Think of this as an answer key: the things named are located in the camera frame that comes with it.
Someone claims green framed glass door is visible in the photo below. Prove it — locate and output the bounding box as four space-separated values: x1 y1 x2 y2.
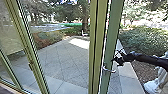
98 0 168 94

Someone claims reddish low shrub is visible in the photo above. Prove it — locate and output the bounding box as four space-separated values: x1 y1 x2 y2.
31 30 66 50

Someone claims pale outdoor bench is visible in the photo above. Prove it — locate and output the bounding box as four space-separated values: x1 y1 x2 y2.
80 29 90 38

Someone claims leafy tree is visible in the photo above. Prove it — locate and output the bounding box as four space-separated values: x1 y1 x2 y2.
19 0 91 34

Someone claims green framed glass window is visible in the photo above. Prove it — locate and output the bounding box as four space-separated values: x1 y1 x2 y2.
0 49 24 93
0 0 101 94

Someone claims green hedge bush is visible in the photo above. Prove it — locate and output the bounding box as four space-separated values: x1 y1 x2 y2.
118 25 168 57

